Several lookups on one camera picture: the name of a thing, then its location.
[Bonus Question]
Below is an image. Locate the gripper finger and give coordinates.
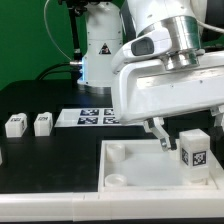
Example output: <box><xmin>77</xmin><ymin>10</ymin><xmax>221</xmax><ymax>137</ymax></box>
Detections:
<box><xmin>211</xmin><ymin>104</ymin><xmax>224</xmax><ymax>140</ymax></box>

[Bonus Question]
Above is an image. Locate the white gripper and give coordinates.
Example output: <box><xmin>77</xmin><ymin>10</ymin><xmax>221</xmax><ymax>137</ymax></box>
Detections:
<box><xmin>111</xmin><ymin>16</ymin><xmax>224</xmax><ymax>151</ymax></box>

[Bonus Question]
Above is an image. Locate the white square tabletop tray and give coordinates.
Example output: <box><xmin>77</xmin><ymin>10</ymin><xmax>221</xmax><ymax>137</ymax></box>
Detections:
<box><xmin>98</xmin><ymin>139</ymin><xmax>224</xmax><ymax>192</ymax></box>

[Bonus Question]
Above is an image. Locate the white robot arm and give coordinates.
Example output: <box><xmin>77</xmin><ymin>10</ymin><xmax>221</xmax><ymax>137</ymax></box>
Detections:
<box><xmin>78</xmin><ymin>0</ymin><xmax>224</xmax><ymax>150</ymax></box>

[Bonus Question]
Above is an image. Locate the white L-shaped obstacle fence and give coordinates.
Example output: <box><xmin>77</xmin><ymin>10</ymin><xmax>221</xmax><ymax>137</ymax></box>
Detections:
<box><xmin>0</xmin><ymin>190</ymin><xmax>224</xmax><ymax>222</ymax></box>

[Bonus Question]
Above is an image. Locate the white marker base plate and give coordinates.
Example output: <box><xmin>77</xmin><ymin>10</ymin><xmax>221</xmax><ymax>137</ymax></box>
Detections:
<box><xmin>54</xmin><ymin>107</ymin><xmax>144</xmax><ymax>128</ymax></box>

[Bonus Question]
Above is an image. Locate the black cable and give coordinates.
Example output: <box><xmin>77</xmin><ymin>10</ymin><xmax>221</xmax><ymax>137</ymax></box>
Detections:
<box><xmin>35</xmin><ymin>63</ymin><xmax>81</xmax><ymax>81</ymax></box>

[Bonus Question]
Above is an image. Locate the white cable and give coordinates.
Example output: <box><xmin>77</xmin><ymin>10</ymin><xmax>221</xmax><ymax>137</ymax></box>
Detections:
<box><xmin>41</xmin><ymin>0</ymin><xmax>73</xmax><ymax>62</ymax></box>

